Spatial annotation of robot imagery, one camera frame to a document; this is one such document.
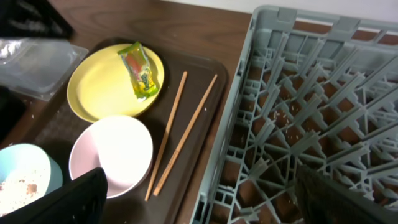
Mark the yellow plate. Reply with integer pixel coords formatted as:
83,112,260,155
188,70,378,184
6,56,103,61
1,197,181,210
67,44,160,123

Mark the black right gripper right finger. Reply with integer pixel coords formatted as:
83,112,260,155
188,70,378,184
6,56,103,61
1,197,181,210
295,166,397,224

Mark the light blue bowl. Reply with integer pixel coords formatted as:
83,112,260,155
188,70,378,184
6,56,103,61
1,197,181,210
1,143,63,217

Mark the dark brown serving tray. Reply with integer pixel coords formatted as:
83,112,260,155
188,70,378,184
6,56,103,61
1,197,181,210
18,37,229,224

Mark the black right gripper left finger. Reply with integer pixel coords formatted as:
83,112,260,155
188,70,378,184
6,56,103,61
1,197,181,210
1,167,108,224

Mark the pink bowl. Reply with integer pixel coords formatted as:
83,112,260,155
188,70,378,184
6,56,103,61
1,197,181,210
68,115,154,199

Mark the clear plastic bin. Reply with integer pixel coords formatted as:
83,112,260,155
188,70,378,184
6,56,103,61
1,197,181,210
1,39,88,101

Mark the grey dishwasher rack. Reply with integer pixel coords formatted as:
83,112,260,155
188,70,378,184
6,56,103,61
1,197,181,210
190,5,397,223

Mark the right wooden chopstick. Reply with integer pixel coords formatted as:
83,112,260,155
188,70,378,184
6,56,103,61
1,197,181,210
154,74,218,196

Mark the white tissue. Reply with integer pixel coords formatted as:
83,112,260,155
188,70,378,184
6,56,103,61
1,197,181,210
0,39,22,59

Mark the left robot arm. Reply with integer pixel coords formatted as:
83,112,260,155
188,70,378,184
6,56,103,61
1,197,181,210
1,0,108,224

